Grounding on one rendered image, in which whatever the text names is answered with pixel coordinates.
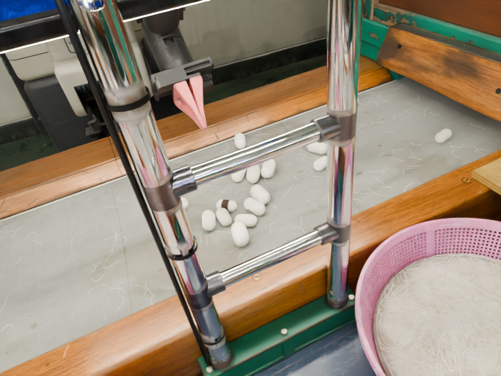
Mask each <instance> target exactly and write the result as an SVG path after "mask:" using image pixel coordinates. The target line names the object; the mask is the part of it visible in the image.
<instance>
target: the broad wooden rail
mask: <svg viewBox="0 0 501 376"><path fill-rule="evenodd" d="M393 80H394V79H393V78H392V75H391V73H390V71H389V69H386V68H384V67H382V66H379V65H377V64H376V61H375V60H372V59H370V58H369V57H366V56H364V55H362V54H361V55H360V64H359V91H358V93H360V92H363V91H365V90H369V89H371V88H374V87H378V86H380V85H382V84H386V83H388V82H391V81H393ZM325 104H327V66H322V67H320V68H317V69H313V70H311V71H308V72H304V73H302V74H299V75H295V76H292V77H290V78H286V79H283V80H281V81H277V82H274V83H272V84H268V85H265V86H262V87H258V88H256V89H253V90H249V91H247V92H244V93H240V94H238V95H234V96H231V97H228V98H224V99H222V100H219V101H215V102H213V103H210V104H206V105H204V114H205V118H206V123H207V130H206V131H202V130H201V129H200V128H199V127H198V125H197V124H196V123H195V121H194V120H193V119H192V118H191V117H189V116H188V115H186V114H185V113H184V112H182V113H179V114H176V115H173V116H170V117H167V118H164V119H160V120H157V121H156V122H157V126H158V128H159V131H160V135H161V137H162V140H163V144H164V147H165V150H166V154H167V156H168V160H172V159H174V158H176V157H180V156H183V155H185V154H188V153H191V152H193V151H197V150H199V149H202V148H206V147H208V146H210V145H214V144H216V143H219V142H222V141H225V140H228V139H231V138H233V137H235V135H237V134H239V133H240V134H245V133H247V132H250V131H254V130H256V129H258V128H262V127H265V126H266V125H270V124H273V123H275V122H279V121H281V120H284V119H287V118H289V117H292V116H296V115H298V114H301V113H304V112H306V111H309V110H312V109H315V108H317V107H321V106H324V105H325ZM126 175H127V174H126V171H125V169H124V167H123V165H122V162H121V160H120V157H119V154H118V152H117V150H116V147H115V145H114V143H113V140H112V138H111V136H109V137H105V138H103V139H100V140H96V141H94V142H89V143H87V144H84V145H80V146H78V147H75V148H71V149H69V150H66V151H62V152H60V153H56V154H53V155H50V156H47V157H44V158H41V159H38V160H35V161H32V162H30V163H26V164H22V165H20V166H16V167H13V168H11V169H7V170H4V171H2V172H0V220H2V219H6V218H8V217H11V216H14V215H16V214H19V213H23V212H25V211H27V210H31V209H34V208H36V207H39V206H42V205H44V204H48V203H50V202H53V201H56V200H59V199H61V198H65V197H67V196H70V195H73V194H75V193H78V192H82V191H84V190H86V189H90V188H93V187H96V186H98V185H101V184H105V183H106V182H109V181H113V180H115V179H117V178H121V177H124V176H126Z"/></svg>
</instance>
